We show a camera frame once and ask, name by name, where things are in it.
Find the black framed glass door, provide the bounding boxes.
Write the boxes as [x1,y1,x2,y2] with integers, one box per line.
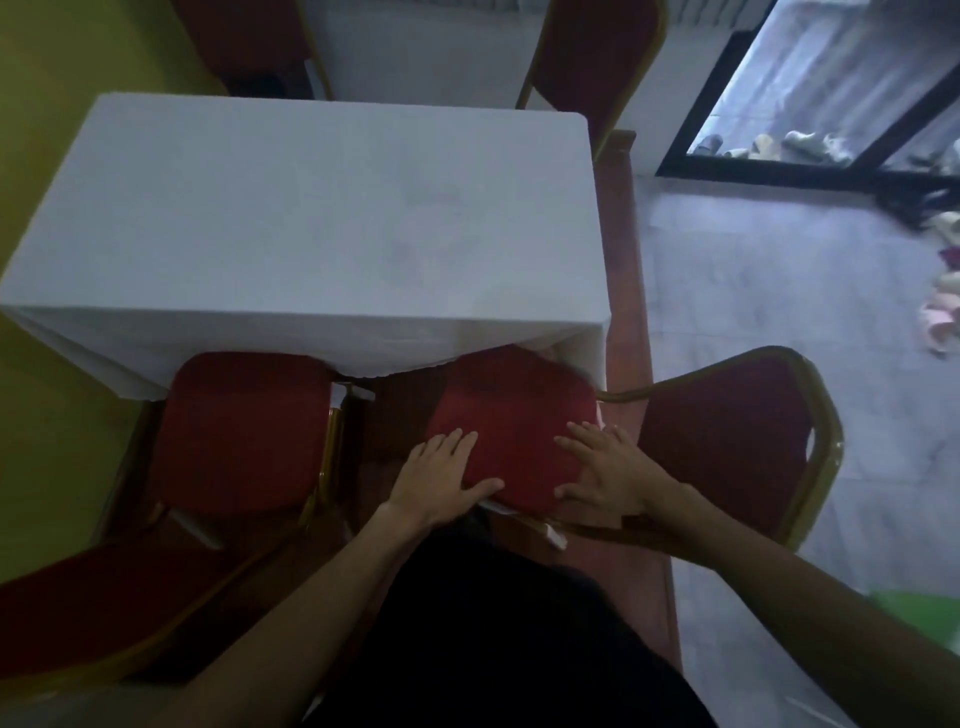
[654,0,960,198]

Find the green table with white legs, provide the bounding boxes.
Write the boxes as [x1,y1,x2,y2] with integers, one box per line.
[868,588,960,658]

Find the row of pale shoes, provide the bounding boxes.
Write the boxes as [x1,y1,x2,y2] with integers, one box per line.
[689,128,960,178]

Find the person's left hand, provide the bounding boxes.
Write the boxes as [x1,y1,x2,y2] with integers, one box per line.
[378,428,505,532]

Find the person's left forearm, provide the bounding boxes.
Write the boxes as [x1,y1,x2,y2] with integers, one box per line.
[149,502,444,728]

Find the pile of mixed shoes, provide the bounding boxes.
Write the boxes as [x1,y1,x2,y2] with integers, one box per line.
[873,185,960,358]

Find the person's right forearm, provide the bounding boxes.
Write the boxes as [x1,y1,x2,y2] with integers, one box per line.
[644,479,960,728]

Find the person's right hand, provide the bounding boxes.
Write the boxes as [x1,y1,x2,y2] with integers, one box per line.
[553,421,680,526]

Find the table with white tablecloth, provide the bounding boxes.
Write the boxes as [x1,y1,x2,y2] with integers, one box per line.
[0,91,610,403]

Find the black shirt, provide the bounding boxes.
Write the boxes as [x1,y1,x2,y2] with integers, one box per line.
[307,517,721,728]

